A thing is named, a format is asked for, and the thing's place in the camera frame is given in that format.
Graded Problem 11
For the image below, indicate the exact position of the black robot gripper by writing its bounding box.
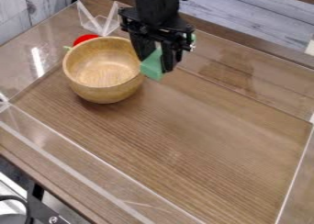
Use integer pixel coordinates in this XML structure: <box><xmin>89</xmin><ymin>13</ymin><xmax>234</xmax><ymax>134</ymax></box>
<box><xmin>118</xmin><ymin>0</ymin><xmax>196</xmax><ymax>73</ymax></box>

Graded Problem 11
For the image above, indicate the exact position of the green rectangular block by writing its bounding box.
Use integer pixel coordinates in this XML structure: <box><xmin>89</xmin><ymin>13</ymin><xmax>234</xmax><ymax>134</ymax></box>
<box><xmin>141</xmin><ymin>33</ymin><xmax>197</xmax><ymax>81</ymax></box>

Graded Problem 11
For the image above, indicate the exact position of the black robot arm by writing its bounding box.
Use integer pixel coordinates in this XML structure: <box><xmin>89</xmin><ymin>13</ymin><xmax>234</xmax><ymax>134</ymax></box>
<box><xmin>118</xmin><ymin>0</ymin><xmax>197</xmax><ymax>80</ymax></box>

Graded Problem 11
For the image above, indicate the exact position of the brown wooden bowl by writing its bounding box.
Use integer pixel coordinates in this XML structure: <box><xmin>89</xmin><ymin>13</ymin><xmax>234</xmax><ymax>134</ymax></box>
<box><xmin>63</xmin><ymin>36</ymin><xmax>145</xmax><ymax>104</ymax></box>

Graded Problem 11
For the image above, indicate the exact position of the red toy apple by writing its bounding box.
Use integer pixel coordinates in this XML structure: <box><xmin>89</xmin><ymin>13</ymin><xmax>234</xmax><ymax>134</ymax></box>
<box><xmin>63</xmin><ymin>34</ymin><xmax>99</xmax><ymax>50</ymax></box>

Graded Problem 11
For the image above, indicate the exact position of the clear acrylic corner bracket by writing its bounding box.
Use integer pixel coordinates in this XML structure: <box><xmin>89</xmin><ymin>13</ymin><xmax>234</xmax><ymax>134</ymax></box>
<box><xmin>77</xmin><ymin>1</ymin><xmax>119</xmax><ymax>37</ymax></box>

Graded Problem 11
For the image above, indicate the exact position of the clear acrylic tray wall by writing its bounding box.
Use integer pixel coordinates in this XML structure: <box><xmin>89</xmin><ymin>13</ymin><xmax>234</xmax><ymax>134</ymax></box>
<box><xmin>0</xmin><ymin>96</ymin><xmax>205</xmax><ymax>224</ymax></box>

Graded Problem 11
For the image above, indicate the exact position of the black cable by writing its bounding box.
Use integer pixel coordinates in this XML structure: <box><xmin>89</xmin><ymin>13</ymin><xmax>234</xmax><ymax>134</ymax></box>
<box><xmin>0</xmin><ymin>195</ymin><xmax>35</xmax><ymax>224</ymax></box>

